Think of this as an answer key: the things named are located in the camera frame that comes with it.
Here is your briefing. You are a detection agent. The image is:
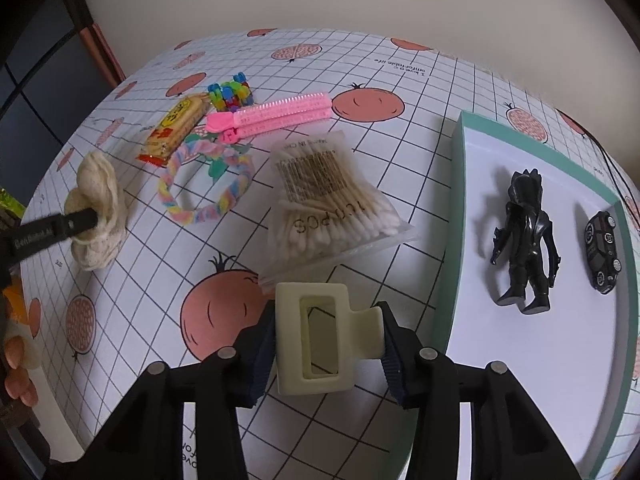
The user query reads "dark window frame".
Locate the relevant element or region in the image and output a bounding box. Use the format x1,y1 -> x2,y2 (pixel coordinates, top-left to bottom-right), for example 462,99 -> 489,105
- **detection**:
0,0 -> 126,126

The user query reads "pink hair roller clip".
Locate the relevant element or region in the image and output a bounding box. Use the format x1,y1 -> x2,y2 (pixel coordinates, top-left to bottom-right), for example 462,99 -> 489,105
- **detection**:
205,92 -> 332,144

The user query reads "cream knitted scrunchie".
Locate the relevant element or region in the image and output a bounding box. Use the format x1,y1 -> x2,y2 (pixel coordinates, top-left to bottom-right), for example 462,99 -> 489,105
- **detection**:
64,151 -> 128,271

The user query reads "colourful building block toy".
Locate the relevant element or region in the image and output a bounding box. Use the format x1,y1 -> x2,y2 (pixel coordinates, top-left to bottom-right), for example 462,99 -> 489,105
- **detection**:
207,72 -> 254,112

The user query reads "cream plastic hair claw clip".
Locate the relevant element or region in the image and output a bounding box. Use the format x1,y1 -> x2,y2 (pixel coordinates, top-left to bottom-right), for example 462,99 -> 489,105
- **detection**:
274,283 -> 384,396

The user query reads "black toy car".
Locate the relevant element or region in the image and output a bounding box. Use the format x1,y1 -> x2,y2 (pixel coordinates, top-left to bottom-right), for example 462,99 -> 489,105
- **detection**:
584,211 -> 622,295

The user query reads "black monster figurine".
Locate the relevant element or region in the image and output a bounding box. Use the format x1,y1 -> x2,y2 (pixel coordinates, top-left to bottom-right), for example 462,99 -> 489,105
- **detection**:
490,168 -> 561,315

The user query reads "fruit pattern grid tablecloth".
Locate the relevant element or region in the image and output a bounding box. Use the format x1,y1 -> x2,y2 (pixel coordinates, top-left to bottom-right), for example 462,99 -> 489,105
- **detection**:
21,29 -> 639,448

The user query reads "black cable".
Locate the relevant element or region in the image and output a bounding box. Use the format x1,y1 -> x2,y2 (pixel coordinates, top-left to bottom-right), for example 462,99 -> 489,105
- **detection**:
579,123 -> 640,231

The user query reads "bag of cotton swabs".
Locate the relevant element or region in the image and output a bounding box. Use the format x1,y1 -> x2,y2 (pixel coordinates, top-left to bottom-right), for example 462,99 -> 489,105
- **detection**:
259,130 -> 418,287

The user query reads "teal white storage box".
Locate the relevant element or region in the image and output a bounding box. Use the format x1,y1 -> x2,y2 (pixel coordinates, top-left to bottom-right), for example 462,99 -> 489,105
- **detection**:
423,113 -> 639,479

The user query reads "person's left hand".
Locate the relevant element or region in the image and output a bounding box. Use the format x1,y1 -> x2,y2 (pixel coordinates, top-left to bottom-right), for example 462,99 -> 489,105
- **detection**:
3,335 -> 39,408

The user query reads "yellow snack cracker packet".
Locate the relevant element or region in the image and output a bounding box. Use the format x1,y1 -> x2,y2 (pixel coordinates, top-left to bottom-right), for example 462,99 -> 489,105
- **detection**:
137,94 -> 209,167

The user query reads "pastel braided hair scrunchie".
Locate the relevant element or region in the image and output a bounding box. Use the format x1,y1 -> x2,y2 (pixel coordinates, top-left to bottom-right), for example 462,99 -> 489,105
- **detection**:
156,136 -> 255,226

